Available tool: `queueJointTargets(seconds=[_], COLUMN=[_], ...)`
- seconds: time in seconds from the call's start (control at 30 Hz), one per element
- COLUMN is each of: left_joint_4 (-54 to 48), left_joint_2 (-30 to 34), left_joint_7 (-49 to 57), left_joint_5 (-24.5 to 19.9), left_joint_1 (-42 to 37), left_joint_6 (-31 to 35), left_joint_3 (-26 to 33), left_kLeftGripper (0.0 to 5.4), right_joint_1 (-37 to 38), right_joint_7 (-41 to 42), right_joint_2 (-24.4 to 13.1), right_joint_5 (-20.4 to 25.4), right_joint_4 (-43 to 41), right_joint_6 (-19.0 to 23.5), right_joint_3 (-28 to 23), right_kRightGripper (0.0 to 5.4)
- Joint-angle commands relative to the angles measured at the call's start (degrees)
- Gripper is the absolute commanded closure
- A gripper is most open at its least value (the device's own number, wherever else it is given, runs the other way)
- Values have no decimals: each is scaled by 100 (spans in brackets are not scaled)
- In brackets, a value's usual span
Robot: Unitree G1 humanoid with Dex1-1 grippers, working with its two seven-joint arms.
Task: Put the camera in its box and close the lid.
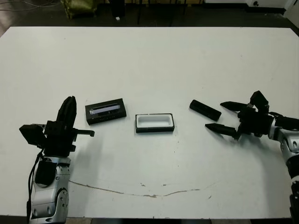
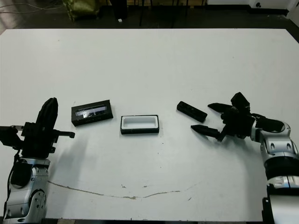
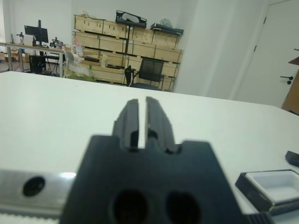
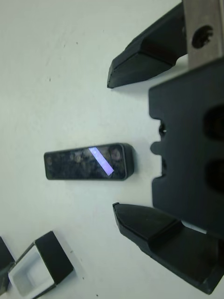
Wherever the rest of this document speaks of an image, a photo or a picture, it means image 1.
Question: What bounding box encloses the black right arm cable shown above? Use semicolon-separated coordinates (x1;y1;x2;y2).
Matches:
268;111;285;119

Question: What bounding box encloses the white board panel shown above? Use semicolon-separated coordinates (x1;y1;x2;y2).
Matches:
284;0;299;35

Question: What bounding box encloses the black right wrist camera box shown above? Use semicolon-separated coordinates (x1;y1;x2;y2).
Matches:
248;90;269;112

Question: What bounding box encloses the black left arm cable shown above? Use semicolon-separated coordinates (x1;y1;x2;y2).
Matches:
27;149;45;222

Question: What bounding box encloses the olive green bag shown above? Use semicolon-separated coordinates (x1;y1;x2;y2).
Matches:
60;0;98;21

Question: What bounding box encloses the black printed box lid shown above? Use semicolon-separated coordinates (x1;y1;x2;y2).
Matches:
85;98;128;126

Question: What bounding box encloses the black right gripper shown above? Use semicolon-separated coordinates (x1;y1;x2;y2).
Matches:
205;101;275;140

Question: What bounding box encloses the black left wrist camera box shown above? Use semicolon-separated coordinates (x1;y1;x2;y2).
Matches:
19;124;47;147

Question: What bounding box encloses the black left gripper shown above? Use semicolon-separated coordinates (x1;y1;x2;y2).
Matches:
31;96;95;157

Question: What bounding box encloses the black slim camera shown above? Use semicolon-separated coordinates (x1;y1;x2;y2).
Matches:
189;99;222;121

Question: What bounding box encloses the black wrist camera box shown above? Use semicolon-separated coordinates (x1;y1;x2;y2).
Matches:
19;124;47;147
248;90;269;112

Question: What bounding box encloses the black box white insert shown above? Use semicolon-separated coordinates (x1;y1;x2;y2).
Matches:
135;113;175;134

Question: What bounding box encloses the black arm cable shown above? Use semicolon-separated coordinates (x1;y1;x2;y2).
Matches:
27;149;45;222
268;111;285;119

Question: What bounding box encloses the white cabinet with black knob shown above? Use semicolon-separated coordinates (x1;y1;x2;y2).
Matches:
245;0;287;10

